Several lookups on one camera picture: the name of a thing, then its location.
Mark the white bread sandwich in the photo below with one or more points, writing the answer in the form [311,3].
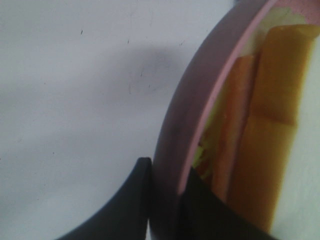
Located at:
[259,153]

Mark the pink round plate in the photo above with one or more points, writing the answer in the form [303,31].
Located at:
[200,85]

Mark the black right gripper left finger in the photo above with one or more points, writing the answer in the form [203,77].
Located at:
[125,216]

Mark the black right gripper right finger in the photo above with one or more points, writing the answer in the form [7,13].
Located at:
[204,217]

